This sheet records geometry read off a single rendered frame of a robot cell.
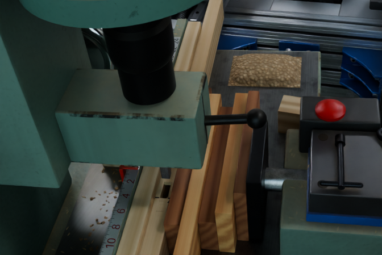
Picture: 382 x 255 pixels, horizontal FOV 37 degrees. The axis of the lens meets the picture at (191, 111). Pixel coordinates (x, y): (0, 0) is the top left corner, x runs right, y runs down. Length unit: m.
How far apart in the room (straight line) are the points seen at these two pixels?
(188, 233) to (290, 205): 0.10
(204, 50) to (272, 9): 0.50
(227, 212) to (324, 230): 0.09
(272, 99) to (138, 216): 0.28
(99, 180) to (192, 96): 0.35
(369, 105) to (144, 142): 0.23
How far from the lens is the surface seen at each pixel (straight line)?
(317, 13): 1.28
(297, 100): 0.73
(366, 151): 0.59
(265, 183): 0.61
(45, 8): 0.42
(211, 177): 0.63
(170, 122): 0.53
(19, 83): 0.50
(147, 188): 0.63
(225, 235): 0.60
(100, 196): 0.83
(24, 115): 0.52
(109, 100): 0.55
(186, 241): 0.57
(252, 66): 0.82
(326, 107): 0.59
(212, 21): 0.88
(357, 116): 0.61
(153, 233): 0.60
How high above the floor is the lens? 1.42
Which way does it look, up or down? 41 degrees down
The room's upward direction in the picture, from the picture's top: 8 degrees counter-clockwise
